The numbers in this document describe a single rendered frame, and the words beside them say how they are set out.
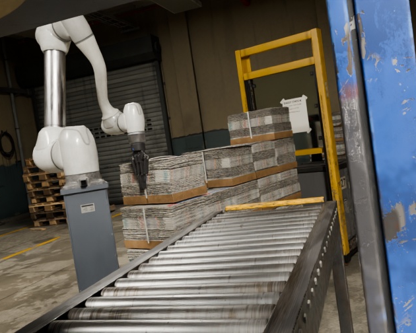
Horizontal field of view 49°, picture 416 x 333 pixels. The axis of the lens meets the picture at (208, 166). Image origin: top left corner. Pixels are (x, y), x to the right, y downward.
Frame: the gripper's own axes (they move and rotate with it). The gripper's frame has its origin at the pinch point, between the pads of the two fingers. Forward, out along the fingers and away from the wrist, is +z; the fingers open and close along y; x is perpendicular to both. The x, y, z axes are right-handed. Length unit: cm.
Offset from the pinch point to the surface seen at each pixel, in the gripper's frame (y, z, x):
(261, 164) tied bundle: -19, 2, -91
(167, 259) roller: -81, 18, 74
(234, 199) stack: -18, 20, -56
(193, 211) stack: -19.3, 18.7, -14.4
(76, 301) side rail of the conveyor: -84, 18, 108
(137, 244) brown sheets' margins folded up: 9.0, 33.2, 1.8
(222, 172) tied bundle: -12, 3, -55
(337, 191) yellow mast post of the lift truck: -37, 32, -168
